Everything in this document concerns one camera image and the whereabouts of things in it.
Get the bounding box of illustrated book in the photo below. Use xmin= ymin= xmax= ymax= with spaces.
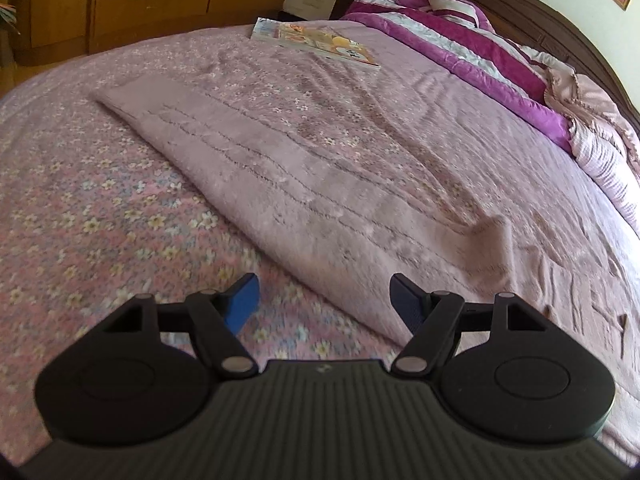
xmin=250 ymin=16 xmax=382 ymax=71

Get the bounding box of pink ruffled pillow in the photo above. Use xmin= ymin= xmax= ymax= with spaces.
xmin=520 ymin=45 xmax=640 ymax=238

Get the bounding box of pink fluffy garment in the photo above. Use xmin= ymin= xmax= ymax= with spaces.
xmin=89 ymin=71 xmax=516 ymax=348

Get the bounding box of dark wooden nightstand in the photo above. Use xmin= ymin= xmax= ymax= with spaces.
xmin=330 ymin=0 xmax=362 ymax=21

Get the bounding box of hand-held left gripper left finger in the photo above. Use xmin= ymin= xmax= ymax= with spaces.
xmin=100 ymin=272 xmax=261 ymax=380

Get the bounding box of purple striped quilt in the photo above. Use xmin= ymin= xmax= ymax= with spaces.
xmin=340 ymin=0 xmax=576 ymax=153

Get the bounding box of wooden wardrobe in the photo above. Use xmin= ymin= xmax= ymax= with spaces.
xmin=10 ymin=0 xmax=301 ymax=66

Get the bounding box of floral pink bed sheet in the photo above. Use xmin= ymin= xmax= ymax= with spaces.
xmin=0 ymin=20 xmax=640 ymax=471

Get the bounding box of dark wooden headboard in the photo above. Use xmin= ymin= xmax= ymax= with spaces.
xmin=422 ymin=0 xmax=640 ymax=121

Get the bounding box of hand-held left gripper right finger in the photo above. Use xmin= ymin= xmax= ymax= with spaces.
xmin=390 ymin=273 xmax=550 ymax=377

